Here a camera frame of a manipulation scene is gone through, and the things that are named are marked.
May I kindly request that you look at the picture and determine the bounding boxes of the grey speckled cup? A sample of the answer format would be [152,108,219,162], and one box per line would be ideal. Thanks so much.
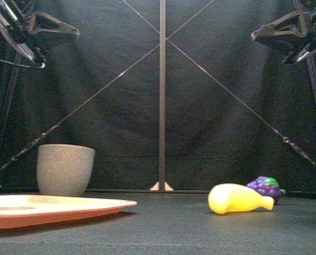
[36,143,97,197]

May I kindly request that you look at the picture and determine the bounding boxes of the thin diagonal brace rod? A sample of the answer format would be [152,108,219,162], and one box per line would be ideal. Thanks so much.
[0,0,216,181]
[121,0,316,176]

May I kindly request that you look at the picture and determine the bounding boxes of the post base bracket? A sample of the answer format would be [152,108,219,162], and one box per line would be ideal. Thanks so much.
[149,180,175,192]

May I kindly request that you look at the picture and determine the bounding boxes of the vertical metal frame post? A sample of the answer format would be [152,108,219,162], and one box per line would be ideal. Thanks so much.
[159,0,168,192]

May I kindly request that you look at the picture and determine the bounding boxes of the yellow toy banana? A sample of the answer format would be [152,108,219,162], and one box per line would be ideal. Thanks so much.
[207,182,276,215]

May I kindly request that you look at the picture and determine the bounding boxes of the purple toy grapes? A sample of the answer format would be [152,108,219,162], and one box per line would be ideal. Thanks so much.
[246,175,287,204]

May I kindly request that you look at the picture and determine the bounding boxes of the pink square plate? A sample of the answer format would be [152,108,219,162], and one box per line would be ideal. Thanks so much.
[0,193,140,230]

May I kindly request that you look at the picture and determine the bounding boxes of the black cable loop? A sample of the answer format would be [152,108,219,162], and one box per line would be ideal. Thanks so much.
[0,53,48,70]

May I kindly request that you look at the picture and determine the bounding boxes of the black cloth backdrop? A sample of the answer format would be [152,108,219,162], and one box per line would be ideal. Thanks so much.
[0,0,316,199]

